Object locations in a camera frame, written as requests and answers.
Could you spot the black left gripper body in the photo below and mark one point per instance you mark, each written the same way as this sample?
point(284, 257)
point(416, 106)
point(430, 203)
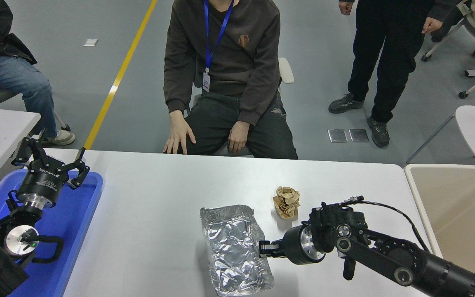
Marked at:
point(43, 181)

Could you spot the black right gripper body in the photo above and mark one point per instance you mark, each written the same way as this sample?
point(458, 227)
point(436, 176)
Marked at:
point(292, 245)

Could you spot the foil tray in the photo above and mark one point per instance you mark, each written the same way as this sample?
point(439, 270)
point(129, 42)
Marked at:
point(229, 247)

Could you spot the tan paper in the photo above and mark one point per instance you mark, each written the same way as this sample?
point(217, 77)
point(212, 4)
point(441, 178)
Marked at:
point(287, 202)

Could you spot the lanyard person's right hand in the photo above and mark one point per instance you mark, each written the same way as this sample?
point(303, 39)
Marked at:
point(179, 132)

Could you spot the lanyard person's left hand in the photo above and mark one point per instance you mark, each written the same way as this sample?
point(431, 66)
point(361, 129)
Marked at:
point(237, 136)

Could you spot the standing person's right hand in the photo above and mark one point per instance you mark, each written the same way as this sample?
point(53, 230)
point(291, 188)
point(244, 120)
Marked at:
point(345, 6)

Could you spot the standing person's left hand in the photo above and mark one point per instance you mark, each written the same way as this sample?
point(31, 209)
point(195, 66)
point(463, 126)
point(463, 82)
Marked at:
point(432, 24)

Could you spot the blue plastic tray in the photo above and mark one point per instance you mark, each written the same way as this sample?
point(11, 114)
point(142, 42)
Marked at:
point(70, 231)

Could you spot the seated person in jeans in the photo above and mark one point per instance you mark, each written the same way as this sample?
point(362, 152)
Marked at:
point(10, 74)

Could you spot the metal floor plate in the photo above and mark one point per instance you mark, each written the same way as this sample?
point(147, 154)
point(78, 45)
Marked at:
point(359, 135)
point(337, 135)

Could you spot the large pale bin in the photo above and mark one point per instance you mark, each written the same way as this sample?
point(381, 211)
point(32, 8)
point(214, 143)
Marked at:
point(460, 206)

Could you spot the standing person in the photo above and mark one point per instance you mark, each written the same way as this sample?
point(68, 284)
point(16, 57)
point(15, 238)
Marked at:
point(386, 41)

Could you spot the dark jacket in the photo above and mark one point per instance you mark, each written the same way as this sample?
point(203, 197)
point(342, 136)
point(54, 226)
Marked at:
point(439, 38)

